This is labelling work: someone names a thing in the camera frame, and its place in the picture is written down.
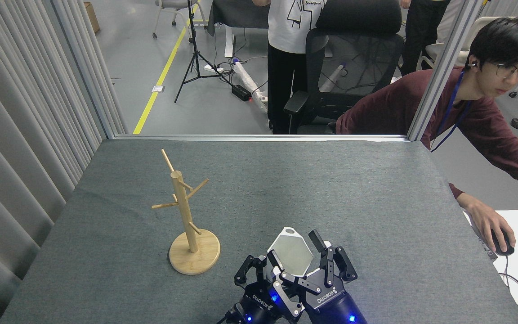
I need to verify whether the grey pleated curtain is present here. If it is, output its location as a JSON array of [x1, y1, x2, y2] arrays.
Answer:
[[0, 0, 107, 324]]

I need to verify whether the table with black cloth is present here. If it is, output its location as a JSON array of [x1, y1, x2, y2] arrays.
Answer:
[[207, 0, 271, 58]]

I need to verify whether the person's right hand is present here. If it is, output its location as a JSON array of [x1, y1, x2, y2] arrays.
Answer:
[[459, 193, 517, 255]]

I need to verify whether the cardboard box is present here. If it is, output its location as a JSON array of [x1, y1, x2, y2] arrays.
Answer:
[[85, 2, 101, 33]]

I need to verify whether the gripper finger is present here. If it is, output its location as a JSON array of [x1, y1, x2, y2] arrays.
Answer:
[[309, 229, 358, 288], [267, 250, 318, 321], [234, 255, 267, 288]]

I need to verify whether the standing person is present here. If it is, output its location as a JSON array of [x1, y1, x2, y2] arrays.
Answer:
[[252, 0, 328, 135], [400, 0, 451, 76]]

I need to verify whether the wooden cup rack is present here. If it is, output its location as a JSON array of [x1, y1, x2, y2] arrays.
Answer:
[[151, 149, 221, 275]]

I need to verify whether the white cable duct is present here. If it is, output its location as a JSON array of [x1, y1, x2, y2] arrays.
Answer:
[[233, 60, 269, 113]]

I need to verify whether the black tripod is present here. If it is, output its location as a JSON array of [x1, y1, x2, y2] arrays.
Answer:
[[174, 0, 232, 103]]

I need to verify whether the seated person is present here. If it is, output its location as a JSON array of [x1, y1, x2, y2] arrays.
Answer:
[[335, 17, 518, 212]]

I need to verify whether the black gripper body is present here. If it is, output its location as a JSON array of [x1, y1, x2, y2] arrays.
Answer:
[[234, 283, 295, 324], [302, 283, 367, 324]]

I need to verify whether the black office chair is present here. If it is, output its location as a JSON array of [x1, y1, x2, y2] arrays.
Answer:
[[284, 0, 404, 135]]

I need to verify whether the black computer mouse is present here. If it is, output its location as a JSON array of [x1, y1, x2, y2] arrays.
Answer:
[[492, 229, 515, 257]]

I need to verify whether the white hexagonal cup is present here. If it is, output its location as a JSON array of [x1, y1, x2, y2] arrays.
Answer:
[[267, 226, 316, 277]]

